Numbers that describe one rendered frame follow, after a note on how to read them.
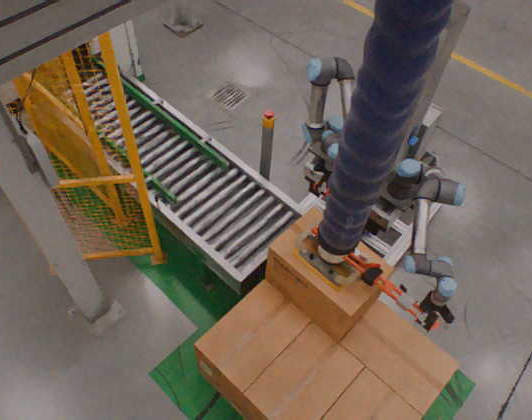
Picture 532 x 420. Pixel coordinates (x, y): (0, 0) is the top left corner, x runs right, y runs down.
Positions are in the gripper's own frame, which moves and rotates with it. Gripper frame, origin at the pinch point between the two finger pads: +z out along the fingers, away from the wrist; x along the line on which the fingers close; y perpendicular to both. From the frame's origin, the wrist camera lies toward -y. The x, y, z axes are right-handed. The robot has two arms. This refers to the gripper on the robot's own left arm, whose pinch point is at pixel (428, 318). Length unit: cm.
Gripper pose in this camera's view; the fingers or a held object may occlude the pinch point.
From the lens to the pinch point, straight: 265.0
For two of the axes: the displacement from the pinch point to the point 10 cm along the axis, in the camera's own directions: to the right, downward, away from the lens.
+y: -7.2, -5.9, 3.7
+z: -0.5, 5.8, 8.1
